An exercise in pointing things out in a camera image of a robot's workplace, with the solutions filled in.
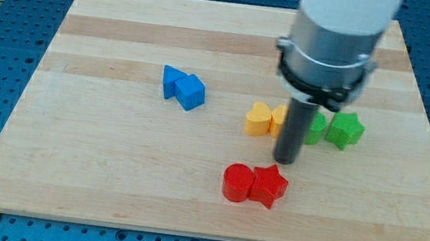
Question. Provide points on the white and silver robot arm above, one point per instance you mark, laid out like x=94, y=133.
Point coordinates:
x=327, y=59

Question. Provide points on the blue cube block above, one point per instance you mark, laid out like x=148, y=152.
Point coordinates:
x=190, y=92

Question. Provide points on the blue triangle block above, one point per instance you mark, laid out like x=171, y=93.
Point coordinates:
x=170, y=76

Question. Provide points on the yellow heart block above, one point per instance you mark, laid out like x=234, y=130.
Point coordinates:
x=258, y=119

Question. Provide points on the red cylinder block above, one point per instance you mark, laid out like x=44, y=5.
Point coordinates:
x=237, y=182

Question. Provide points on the yellow block behind rod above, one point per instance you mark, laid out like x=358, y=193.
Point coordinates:
x=277, y=120

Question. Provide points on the light wooden board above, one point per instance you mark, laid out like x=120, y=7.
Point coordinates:
x=92, y=139

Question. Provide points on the red star block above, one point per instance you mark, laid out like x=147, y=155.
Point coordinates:
x=269, y=185

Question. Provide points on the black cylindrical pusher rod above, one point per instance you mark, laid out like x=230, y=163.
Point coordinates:
x=297, y=123

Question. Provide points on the green round block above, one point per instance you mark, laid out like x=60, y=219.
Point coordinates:
x=317, y=129

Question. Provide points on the green star block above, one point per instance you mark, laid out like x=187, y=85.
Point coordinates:
x=344, y=129

